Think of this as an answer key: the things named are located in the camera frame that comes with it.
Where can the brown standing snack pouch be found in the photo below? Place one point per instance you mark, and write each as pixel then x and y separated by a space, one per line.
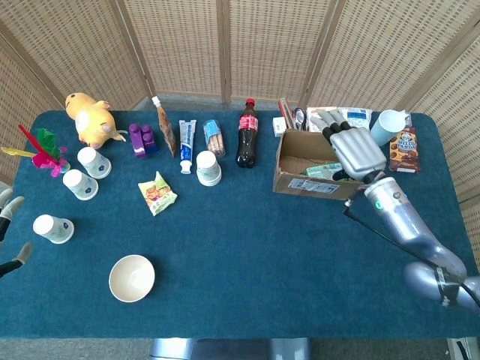
pixel 166 129

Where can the colourful feather shuttlecock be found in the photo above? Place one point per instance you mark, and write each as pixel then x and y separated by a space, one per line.
pixel 47 152

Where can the purple building block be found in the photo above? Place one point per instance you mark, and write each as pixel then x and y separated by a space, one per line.
pixel 137 140

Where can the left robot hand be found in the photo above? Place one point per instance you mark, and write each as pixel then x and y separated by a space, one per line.
pixel 6 210

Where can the small white box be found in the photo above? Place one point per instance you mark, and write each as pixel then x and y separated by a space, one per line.
pixel 279 126

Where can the yellow plush toy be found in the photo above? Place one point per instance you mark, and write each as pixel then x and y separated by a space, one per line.
pixel 93 122

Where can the light blue cup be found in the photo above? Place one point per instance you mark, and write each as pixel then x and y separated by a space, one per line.
pixel 386 127

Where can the white blue toothpaste tube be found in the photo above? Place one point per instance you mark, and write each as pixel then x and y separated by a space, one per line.
pixel 186 146

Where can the brown cardboard box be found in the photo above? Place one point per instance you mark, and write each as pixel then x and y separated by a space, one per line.
pixel 300 185

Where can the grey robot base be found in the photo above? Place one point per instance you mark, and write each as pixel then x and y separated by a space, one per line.
pixel 225 348

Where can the green yellow snack bag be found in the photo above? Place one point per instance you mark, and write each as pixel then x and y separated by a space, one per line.
pixel 157 193

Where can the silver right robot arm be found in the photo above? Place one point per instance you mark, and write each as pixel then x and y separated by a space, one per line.
pixel 405 221

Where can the blue felt table cover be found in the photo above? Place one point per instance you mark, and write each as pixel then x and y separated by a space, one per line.
pixel 240 243

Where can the cream bowl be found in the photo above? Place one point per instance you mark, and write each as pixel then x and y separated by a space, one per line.
pixel 131 279

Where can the blue flower paper cup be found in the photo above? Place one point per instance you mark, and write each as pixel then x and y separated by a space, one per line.
pixel 80 185
pixel 54 228
pixel 95 163

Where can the long red brown box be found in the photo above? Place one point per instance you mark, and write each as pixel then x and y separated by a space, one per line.
pixel 287 112

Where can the green flower paper cup stack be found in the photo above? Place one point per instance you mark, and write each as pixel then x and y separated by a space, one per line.
pixel 208 170

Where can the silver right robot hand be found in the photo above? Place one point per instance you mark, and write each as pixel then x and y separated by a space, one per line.
pixel 356 150

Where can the white printed package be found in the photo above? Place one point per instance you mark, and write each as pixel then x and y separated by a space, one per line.
pixel 315 112

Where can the green wet wipes pack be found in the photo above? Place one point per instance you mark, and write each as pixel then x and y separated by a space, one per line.
pixel 320 170

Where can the woven folding screen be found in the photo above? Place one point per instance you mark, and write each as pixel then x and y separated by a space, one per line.
pixel 187 45

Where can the brown cookie box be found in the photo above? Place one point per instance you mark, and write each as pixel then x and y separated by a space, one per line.
pixel 404 152

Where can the cola bottle red cap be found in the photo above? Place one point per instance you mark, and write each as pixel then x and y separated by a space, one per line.
pixel 247 142

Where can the clear biscuit stick pack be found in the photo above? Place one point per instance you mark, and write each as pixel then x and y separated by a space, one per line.
pixel 214 138

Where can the white blue package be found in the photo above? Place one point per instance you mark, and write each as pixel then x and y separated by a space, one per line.
pixel 360 116

